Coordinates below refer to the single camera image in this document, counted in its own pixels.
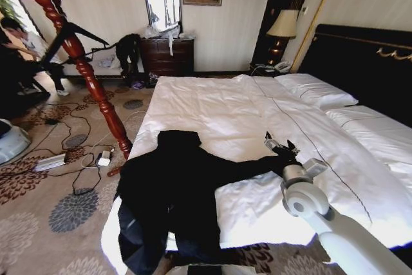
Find grey round machine base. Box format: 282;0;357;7
0;119;32;166

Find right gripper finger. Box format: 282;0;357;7
263;131;281;153
285;138;301;157

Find green plant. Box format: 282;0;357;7
0;0;17;21

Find white power adapter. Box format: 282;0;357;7
96;149;112;167

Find dark wooden dresser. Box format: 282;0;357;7
138;37;196;77

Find black jacket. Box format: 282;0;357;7
115;129;289;275

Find white power strip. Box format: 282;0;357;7
32;154;68;173

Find black floor cable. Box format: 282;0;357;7
32;102;107;192

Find clear plastic bags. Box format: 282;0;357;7
143;23;181;40

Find red wooden coat rack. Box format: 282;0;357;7
12;0;135;178

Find table lamp cream shade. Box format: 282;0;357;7
265;9;299;66

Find white duvet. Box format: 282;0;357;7
101;74;412;275

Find white pillow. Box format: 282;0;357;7
324;104;412;189
275;73;359;111

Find dark nightstand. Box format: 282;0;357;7
249;62;299;78

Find black clothes hanger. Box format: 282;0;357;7
41;22;110;65

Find black bag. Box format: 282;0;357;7
115;33;142;88

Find person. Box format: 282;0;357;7
0;17;70;97

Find dark bed headboard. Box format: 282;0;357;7
297;23;412;128

